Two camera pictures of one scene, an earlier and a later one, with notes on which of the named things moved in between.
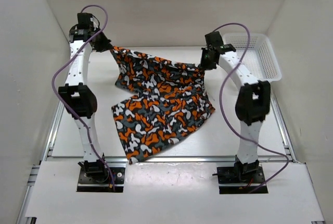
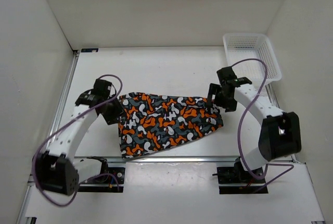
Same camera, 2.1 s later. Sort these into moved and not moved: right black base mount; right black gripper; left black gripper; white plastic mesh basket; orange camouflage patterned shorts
Moved: orange camouflage patterned shorts; right black gripper; left black gripper
Not moved: right black base mount; white plastic mesh basket
